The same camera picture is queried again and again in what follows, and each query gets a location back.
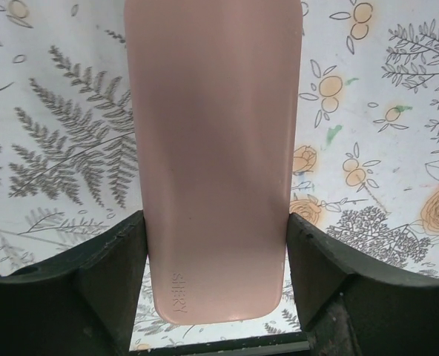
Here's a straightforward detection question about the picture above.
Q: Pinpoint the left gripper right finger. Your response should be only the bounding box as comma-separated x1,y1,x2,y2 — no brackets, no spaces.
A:
286,214,439,355

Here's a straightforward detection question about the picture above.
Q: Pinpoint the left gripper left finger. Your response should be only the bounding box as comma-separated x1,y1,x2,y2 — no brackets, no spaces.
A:
0,211,148,355

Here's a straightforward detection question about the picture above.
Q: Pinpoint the pink glasses case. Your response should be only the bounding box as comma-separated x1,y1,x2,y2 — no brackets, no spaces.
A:
124,1,303,325

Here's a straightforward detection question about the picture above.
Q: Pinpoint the floral patterned table mat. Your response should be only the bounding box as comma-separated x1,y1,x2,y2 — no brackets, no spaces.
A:
0,1,439,352

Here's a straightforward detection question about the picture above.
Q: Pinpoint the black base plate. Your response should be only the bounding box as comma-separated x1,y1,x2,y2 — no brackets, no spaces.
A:
128,332,311,356

